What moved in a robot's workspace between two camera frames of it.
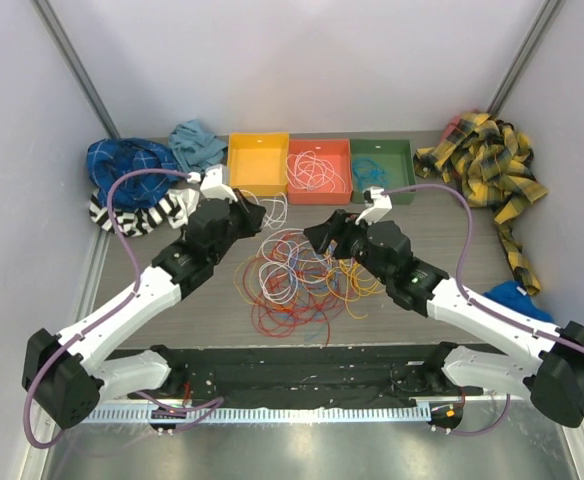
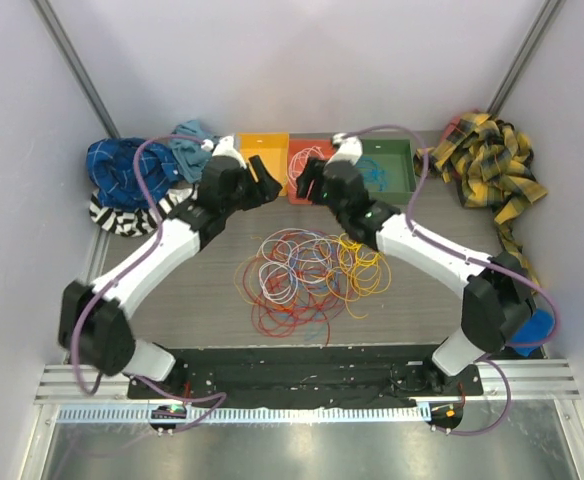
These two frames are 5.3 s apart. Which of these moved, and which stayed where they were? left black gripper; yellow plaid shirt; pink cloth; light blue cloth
Moved: left black gripper
Stayed: pink cloth; yellow plaid shirt; light blue cloth
